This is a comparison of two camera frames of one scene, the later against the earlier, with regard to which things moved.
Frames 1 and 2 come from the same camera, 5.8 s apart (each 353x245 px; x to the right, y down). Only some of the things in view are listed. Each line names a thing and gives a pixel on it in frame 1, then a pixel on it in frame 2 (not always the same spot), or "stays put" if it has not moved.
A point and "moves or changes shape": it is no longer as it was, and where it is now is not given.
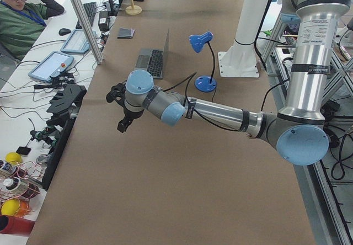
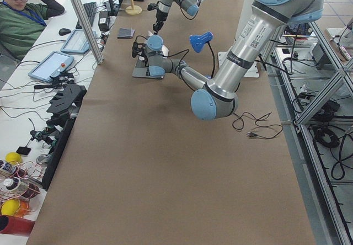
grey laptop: x=153 y=59 moves or changes shape
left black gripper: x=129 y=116 to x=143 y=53
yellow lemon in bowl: x=10 y=207 stays put
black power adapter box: x=104 y=21 stays put
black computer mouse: x=63 y=31 stays put
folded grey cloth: x=124 y=33 stays put
